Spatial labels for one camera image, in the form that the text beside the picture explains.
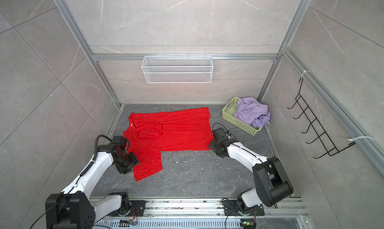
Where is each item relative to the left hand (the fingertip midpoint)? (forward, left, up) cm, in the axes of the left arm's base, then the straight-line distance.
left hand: (137, 161), depth 82 cm
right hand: (+10, -45, -2) cm, 46 cm away
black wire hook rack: (-3, -89, +25) cm, 92 cm away
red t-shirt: (+23, 0, -7) cm, 24 cm away
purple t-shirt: (+33, -74, +2) cm, 81 cm away
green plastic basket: (+34, -58, 0) cm, 67 cm away
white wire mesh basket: (+55, -23, +23) cm, 64 cm away
